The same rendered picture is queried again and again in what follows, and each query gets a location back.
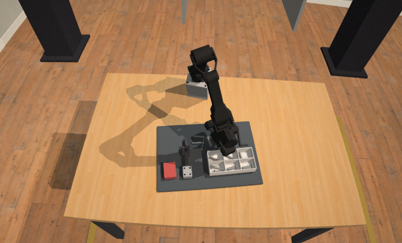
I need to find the beige block with four holes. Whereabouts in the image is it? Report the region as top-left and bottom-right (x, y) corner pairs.
(183, 166), (192, 179)

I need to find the red rectangular block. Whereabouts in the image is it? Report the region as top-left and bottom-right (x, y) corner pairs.
(163, 162), (176, 180)

